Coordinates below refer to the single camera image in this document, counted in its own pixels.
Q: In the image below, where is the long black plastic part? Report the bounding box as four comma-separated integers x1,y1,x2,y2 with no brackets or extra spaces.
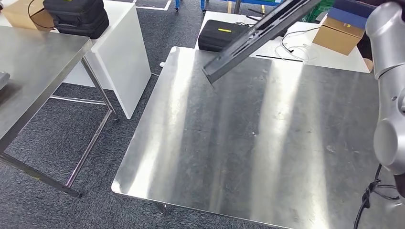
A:
202,0,322,85

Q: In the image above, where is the green plastic crate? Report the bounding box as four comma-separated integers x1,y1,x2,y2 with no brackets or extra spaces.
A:
305,0,336,23

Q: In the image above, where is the black case with yellow label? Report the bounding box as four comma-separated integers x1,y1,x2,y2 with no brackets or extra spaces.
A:
197,19,251,53

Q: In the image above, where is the thin black cable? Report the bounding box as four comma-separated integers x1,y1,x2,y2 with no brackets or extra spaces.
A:
28,0,56,31
281,27,320,54

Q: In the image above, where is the white floor tape mark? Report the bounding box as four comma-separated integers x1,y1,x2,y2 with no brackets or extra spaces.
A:
136,0,172,11

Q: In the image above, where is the stainless steel table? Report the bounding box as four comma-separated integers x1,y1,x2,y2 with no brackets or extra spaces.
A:
0,26,119,199

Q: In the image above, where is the stainless steel workbench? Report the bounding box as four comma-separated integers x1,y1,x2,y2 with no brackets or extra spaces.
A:
111,46,405,229

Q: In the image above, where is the grey metal part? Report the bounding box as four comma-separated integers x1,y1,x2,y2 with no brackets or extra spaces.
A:
0,71,11,91

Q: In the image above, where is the thin black rod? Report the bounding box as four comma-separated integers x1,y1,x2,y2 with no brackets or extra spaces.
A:
256,54,304,63

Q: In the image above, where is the thin white cable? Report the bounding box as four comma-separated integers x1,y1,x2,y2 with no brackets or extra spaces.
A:
274,42,319,63

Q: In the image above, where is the blue box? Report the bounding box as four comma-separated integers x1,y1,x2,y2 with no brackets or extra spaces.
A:
327,0,377,31

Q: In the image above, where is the cardboard box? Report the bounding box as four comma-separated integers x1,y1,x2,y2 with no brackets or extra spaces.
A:
312,16,366,56
1,0,56,31

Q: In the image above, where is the black carrying case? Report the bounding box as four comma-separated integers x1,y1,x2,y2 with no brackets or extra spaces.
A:
43,0,110,40

